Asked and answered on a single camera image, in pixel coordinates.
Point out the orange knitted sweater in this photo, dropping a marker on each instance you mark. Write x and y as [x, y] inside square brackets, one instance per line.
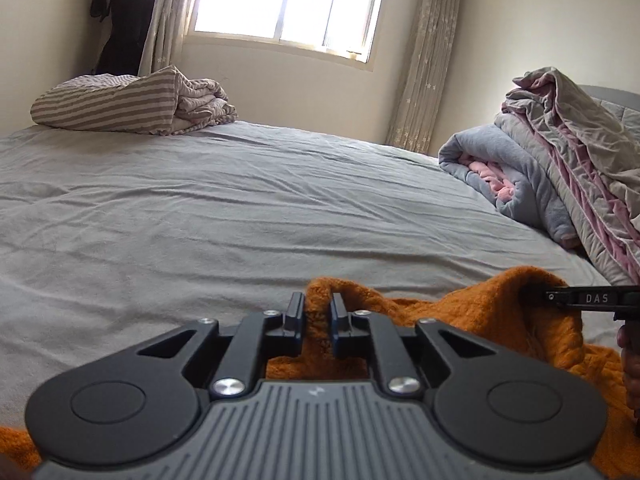
[505, 320]

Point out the brown striped quilt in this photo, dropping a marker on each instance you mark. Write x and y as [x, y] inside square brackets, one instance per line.
[100, 102]

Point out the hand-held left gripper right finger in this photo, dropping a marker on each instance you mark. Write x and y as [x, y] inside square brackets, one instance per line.
[336, 322]

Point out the blue-grey fleece blanket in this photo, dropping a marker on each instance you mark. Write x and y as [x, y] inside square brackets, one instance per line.
[490, 170]

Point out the grey quilted headboard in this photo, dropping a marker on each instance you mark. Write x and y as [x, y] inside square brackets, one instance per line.
[617, 102]

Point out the beige patterned curtain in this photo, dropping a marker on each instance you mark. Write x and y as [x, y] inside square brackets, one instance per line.
[165, 15]
[427, 55]

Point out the grey bed sheet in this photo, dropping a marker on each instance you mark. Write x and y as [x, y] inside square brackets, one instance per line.
[210, 210]

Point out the window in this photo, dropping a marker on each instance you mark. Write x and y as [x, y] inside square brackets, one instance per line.
[287, 2]

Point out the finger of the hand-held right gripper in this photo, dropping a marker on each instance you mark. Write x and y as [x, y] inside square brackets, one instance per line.
[559, 298]

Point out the folded pale plaid blanket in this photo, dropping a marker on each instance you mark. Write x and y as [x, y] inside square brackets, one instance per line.
[205, 102]

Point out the dark hanging clothing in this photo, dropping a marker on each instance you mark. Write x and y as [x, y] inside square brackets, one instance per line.
[122, 10]

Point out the grey and pink quilt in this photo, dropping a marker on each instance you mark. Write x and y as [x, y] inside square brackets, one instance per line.
[590, 160]

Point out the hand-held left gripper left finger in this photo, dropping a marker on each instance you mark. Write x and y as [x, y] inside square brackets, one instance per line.
[296, 320]

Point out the person's right hand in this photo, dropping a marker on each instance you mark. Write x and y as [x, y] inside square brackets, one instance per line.
[631, 380]

